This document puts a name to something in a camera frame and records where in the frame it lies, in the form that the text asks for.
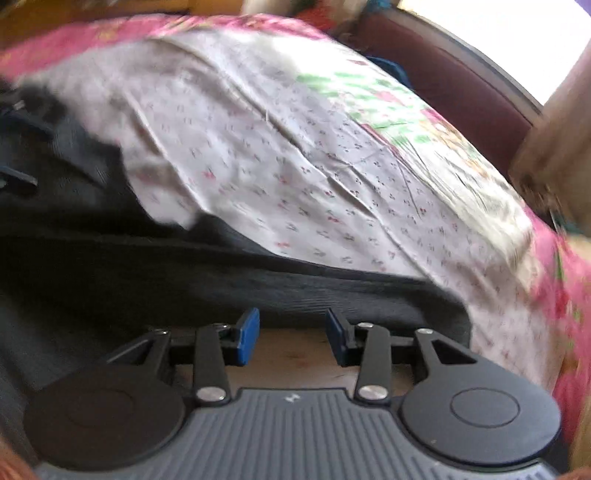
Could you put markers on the beige curtain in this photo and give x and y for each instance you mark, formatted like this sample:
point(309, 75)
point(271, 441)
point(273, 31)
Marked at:
point(556, 138)

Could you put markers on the blue cloth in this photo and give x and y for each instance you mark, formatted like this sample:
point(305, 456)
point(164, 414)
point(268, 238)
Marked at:
point(388, 67)

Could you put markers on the wooden side cabinet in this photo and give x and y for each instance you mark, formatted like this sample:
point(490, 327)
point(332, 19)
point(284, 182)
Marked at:
point(69, 18)

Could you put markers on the dark grey pants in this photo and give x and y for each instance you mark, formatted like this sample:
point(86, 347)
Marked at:
point(184, 277)

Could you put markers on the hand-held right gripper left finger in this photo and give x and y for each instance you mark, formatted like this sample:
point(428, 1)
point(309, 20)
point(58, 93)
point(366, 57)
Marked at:
point(248, 333)

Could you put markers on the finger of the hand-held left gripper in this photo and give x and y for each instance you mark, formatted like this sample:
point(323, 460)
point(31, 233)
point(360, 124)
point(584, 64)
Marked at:
point(25, 122)
point(16, 176)

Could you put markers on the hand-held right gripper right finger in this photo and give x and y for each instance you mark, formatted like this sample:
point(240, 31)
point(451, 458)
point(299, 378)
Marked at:
point(335, 336)

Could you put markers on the red bag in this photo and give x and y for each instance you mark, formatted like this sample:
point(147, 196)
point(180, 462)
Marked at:
point(323, 11)

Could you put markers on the cherry print bed sheet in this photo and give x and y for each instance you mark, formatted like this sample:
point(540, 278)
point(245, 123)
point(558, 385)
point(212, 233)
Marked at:
point(323, 175)

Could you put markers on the maroon bed headboard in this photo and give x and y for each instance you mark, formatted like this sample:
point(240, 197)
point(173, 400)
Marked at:
point(461, 87)

